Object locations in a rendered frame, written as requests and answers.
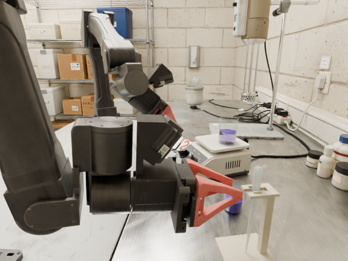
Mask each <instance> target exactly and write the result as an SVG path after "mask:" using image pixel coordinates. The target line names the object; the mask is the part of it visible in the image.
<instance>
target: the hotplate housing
mask: <svg viewBox="0 0 348 261"><path fill-rule="evenodd" d="M190 144H191V145H192V146H194V147H195V148H196V149H197V150H198V151H200V152H201V153H202V154H203V155H205V156H206V157H207V158H208V159H207V160H206V161H205V162H203V163H202V164H201V165H203V166H205V167H207V168H209V169H211V170H213V171H215V172H218V173H220V174H222V175H224V176H227V177H230V176H236V175H241V174H244V173H249V170H250V164H251V155H252V152H251V151H250V150H248V149H239V150H232V151H225V152H219V153H213V152H210V151H209V150H208V149H206V148H205V147H204V146H202V145H201V144H200V143H198V142H193V143H190ZM196 175H198V176H202V177H205V178H207V179H210V180H214V179H213V178H211V177H208V176H205V175H203V174H200V173H197V174H196Z"/></svg>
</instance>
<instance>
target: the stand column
mask: <svg viewBox="0 0 348 261"><path fill-rule="evenodd" d="M286 16H287V13H283V16H282V24H281V32H280V41H279V49H278V57H277V65H276V70H275V78H274V86H273V95H272V103H271V111H270V119H269V126H268V127H267V130H269V131H272V130H273V127H272V124H273V116H274V108H275V103H276V95H277V87H278V79H279V71H280V64H281V56H282V48H283V40H284V32H285V24H286Z"/></svg>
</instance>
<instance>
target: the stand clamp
mask: <svg viewBox="0 0 348 261"><path fill-rule="evenodd" d="M318 4H319V1H291V0H281V1H279V2H271V4H270V5H279V6H280V7H279V8H277V9H276V10H274V11H273V12H272V15H273V16H274V17H277V16H279V15H280V14H281V13H288V10H289V7H290V5H318Z"/></svg>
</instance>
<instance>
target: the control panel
mask: <svg viewBox="0 0 348 261"><path fill-rule="evenodd" d="M184 149H187V150H189V152H190V153H189V155H190V154H191V152H192V151H194V152H193V153H192V154H193V156H194V154H197V155H196V156H194V157H196V158H197V159H198V162H197V163H199V164H202V163H203V162H205V161H206V160H207V159H208V158H207V157H206V156H205V155H203V154H202V153H201V152H200V151H198V150H197V149H196V148H195V147H194V146H192V145H191V144H189V145H188V146H187V147H185V148H184ZM189 155H188V156H187V157H185V158H180V157H179V153H177V154H175V155H174V156H173V157H177V158H176V162H177V164H181V160H182V159H188V157H189Z"/></svg>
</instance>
